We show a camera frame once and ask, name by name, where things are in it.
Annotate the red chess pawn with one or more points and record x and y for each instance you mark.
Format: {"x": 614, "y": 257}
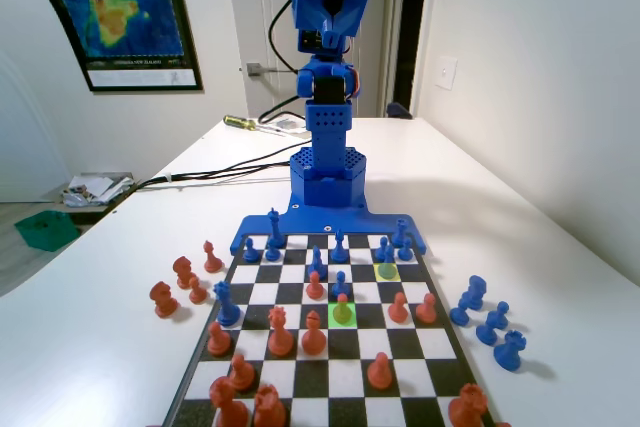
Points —
{"x": 379, "y": 373}
{"x": 313, "y": 287}
{"x": 218, "y": 341}
{"x": 398, "y": 309}
{"x": 426, "y": 309}
{"x": 197, "y": 292}
{"x": 241, "y": 373}
{"x": 342, "y": 311}

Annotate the blue 3D-printed robot arm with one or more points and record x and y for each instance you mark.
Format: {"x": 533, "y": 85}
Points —
{"x": 327, "y": 182}

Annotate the blue chess king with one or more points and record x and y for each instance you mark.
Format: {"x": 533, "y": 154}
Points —
{"x": 274, "y": 229}

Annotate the blue chess rook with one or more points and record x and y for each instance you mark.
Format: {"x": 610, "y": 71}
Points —
{"x": 400, "y": 234}
{"x": 510, "y": 351}

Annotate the blue chess knight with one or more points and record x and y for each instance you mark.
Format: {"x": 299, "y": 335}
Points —
{"x": 475, "y": 292}
{"x": 316, "y": 264}

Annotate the blue chess queen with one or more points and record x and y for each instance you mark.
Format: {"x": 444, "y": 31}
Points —
{"x": 226, "y": 306}

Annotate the red chess queen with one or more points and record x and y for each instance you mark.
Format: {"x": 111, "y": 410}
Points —
{"x": 279, "y": 334}

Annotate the red chess rook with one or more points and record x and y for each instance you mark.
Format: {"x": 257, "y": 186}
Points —
{"x": 467, "y": 407}

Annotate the white door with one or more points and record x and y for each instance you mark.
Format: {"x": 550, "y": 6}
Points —
{"x": 250, "y": 22}

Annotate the dark blue chair back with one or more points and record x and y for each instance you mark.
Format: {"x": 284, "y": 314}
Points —
{"x": 398, "y": 111}

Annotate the small clear plastic packet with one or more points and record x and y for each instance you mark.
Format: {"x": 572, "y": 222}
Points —
{"x": 289, "y": 123}

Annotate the framed map poster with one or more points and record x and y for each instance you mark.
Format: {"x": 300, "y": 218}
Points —
{"x": 130, "y": 7}

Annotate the pile of papers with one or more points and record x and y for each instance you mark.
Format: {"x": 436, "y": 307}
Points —
{"x": 92, "y": 188}

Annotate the black white chessboard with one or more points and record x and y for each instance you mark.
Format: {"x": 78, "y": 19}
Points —
{"x": 345, "y": 382}

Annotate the green plastic bin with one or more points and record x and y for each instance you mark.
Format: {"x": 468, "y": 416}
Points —
{"x": 47, "y": 232}

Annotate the white light switch plate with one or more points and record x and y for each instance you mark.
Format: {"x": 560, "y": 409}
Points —
{"x": 446, "y": 73}

